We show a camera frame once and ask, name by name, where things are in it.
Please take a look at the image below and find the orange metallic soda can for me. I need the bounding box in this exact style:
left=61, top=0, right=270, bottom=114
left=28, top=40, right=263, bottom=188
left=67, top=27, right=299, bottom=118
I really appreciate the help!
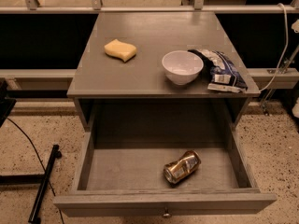
left=164, top=150, right=201, bottom=185

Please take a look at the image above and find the open grey top drawer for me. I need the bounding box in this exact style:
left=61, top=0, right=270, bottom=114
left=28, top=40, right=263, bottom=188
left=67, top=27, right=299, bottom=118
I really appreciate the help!
left=52, top=105, right=278, bottom=218

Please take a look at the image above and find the round metal drawer knob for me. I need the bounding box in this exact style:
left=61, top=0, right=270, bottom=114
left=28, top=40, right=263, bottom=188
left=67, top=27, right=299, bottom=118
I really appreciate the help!
left=162, top=208, right=171, bottom=218

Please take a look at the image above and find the white bowl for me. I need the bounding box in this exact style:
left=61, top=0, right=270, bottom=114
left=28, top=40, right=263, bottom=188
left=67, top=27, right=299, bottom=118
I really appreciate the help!
left=162, top=50, right=204, bottom=85

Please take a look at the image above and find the grey wooden cabinet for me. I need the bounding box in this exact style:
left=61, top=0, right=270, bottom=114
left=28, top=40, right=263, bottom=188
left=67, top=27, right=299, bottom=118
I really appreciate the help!
left=67, top=11, right=260, bottom=127

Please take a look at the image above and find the yellow sponge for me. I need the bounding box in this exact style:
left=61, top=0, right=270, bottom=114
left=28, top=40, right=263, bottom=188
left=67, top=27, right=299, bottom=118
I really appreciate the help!
left=104, top=39, right=137, bottom=63

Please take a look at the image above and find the blue white chip bag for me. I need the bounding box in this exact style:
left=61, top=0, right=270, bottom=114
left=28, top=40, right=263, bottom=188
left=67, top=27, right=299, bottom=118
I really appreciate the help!
left=189, top=49, right=248, bottom=93

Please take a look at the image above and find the black stand base bar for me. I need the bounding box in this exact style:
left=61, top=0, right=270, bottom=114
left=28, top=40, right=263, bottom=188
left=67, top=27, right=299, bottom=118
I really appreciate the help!
left=0, top=145, right=62, bottom=224

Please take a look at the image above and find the black equipment at left edge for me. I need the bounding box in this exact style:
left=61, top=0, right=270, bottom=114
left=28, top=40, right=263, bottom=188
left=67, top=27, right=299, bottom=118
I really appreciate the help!
left=0, top=81, right=16, bottom=127

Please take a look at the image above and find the metal railing frame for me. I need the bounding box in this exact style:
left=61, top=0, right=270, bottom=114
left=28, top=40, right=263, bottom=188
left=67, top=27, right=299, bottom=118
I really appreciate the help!
left=0, top=0, right=299, bottom=15

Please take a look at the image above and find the thin black floor cable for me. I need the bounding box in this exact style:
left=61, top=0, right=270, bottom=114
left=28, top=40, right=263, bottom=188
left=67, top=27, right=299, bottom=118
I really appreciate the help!
left=7, top=117, right=65, bottom=224

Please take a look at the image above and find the white hanging cable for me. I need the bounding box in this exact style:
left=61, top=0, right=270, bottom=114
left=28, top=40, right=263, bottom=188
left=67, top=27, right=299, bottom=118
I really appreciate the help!
left=259, top=2, right=291, bottom=92

